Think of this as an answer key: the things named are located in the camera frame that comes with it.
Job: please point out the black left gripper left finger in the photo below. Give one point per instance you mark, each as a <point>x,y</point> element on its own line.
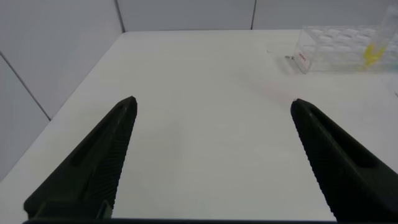
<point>87,168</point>

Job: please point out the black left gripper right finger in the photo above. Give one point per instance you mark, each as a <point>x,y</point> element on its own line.
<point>345,168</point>

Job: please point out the test tube with yellow pigment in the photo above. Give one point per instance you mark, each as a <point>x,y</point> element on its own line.
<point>373,54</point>

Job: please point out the clear plastic test tube rack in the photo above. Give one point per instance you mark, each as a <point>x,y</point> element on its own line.
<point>329,49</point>

